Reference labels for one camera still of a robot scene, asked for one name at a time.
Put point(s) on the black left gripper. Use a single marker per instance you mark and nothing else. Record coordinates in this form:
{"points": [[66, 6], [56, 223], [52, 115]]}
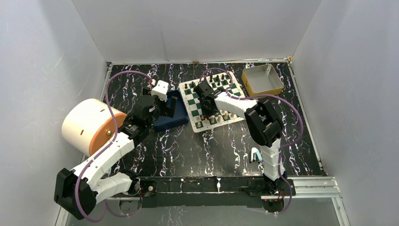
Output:
{"points": [[167, 111]]}

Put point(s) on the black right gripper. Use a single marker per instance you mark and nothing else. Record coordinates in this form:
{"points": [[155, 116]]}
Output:
{"points": [[205, 113]]}

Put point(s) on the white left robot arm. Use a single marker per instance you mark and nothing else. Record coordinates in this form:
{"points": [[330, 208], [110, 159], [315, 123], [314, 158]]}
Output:
{"points": [[80, 189]]}

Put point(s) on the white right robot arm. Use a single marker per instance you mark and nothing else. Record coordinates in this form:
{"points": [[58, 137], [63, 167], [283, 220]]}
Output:
{"points": [[264, 125]]}

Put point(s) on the dark blue tin box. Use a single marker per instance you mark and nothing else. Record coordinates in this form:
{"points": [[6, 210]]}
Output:
{"points": [[180, 115]]}

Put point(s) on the gold tin box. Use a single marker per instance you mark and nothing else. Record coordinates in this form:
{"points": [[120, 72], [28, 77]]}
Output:
{"points": [[262, 79]]}

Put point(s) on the small white blue stapler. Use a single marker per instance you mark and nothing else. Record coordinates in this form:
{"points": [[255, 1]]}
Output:
{"points": [[255, 155]]}

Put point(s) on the white orange cylindrical appliance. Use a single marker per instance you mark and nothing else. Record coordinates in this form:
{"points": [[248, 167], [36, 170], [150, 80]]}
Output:
{"points": [[88, 126]]}

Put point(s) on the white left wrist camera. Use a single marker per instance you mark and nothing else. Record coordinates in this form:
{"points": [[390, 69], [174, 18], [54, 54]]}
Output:
{"points": [[160, 89]]}

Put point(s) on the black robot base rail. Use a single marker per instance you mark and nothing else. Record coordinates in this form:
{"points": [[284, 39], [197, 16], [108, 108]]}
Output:
{"points": [[249, 191]]}

